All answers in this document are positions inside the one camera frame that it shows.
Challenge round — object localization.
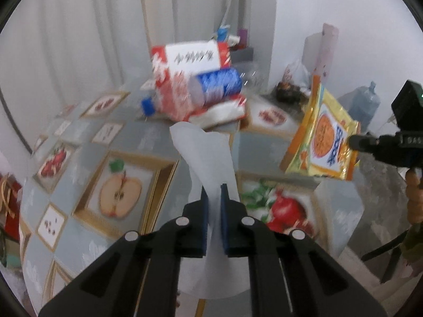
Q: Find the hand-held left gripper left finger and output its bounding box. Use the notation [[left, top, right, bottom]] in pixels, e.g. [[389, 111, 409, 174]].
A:
[[38, 185, 209, 317]]

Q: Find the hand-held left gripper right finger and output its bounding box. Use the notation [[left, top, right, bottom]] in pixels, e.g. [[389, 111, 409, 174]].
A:
[[221, 184, 387, 317]]

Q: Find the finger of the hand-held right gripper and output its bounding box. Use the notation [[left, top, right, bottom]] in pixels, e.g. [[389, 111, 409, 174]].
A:
[[348, 134, 380, 155]]

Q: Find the orange yellow snack packet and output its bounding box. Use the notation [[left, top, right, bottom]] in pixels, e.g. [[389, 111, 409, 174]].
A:
[[280, 74, 361, 181]]

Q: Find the white tissue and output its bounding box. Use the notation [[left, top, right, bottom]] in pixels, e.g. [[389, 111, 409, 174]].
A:
[[169, 122, 252, 300]]

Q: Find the person's right hand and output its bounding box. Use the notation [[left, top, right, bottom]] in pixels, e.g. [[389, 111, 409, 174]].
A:
[[406, 168, 423, 225]]

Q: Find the blue water jug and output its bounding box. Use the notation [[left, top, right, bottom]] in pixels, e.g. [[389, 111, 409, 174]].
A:
[[347, 81, 381, 133]]

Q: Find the dark crumpled item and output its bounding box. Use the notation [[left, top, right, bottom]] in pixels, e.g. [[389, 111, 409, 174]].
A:
[[275, 81, 309, 105]]

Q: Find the clear plastic bag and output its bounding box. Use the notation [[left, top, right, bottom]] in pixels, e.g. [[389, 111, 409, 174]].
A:
[[282, 58, 313, 90]]

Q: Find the pink white board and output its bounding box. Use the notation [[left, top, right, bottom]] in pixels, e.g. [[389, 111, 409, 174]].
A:
[[304, 23, 340, 85]]

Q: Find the fruit print tablecloth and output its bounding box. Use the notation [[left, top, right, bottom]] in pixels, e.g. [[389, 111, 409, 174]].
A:
[[20, 73, 364, 317]]

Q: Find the black chair leg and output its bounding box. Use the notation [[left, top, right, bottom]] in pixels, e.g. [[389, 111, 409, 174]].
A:
[[361, 230, 411, 284]]

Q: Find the blue cylindrical packet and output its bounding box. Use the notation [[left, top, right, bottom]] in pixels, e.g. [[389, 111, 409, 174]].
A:
[[188, 69, 244, 107]]

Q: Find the red white carton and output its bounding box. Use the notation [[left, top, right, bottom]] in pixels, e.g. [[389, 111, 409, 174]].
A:
[[150, 39, 233, 121]]

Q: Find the red bag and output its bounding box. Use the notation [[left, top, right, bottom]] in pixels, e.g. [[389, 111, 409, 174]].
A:
[[0, 172, 24, 241]]

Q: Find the white curtain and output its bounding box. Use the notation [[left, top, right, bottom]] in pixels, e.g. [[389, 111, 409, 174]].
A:
[[0, 0, 276, 106]]

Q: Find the black curved cable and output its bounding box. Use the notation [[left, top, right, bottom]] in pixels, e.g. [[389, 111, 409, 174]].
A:
[[0, 87, 34, 155]]

